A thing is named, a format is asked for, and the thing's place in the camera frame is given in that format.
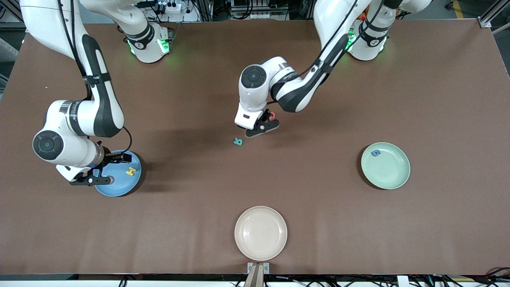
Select blue plate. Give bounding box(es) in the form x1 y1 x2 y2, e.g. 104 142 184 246
94 149 142 197

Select beige plate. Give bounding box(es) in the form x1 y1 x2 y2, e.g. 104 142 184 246
234 206 288 262

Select green plate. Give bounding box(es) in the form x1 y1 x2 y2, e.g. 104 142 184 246
361 142 411 190

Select white power strip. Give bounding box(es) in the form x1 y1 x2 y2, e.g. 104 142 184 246
157 1 183 14

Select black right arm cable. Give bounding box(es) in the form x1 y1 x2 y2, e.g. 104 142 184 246
57 0 133 155

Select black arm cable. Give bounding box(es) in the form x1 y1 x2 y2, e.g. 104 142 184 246
275 0 385 106
57 0 133 155

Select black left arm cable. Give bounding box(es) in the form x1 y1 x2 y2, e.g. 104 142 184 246
275 0 385 106

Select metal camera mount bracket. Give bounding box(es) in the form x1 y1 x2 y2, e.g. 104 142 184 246
247 262 270 287

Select aluminium frame post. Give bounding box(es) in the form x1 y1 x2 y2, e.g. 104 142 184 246
478 0 510 29

